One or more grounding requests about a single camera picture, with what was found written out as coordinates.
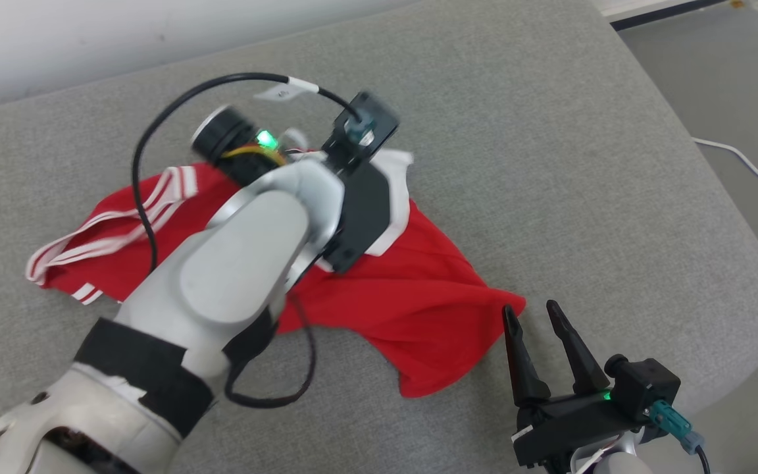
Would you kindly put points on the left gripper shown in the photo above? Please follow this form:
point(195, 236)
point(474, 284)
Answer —
point(366, 210)

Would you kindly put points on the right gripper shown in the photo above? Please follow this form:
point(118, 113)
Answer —
point(570, 424)

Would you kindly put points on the red shirt with white sleeves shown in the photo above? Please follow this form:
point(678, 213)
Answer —
point(418, 309)

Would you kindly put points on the grey fabric sofa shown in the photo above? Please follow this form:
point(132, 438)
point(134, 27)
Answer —
point(550, 164)

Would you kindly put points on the white and black baseboard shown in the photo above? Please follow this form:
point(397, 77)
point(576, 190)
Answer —
point(649, 16)

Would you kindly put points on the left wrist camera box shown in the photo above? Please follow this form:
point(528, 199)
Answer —
point(366, 131)

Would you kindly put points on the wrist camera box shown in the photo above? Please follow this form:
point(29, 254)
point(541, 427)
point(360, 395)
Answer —
point(649, 385)
point(366, 131)

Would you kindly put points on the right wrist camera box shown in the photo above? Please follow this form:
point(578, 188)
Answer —
point(649, 385)

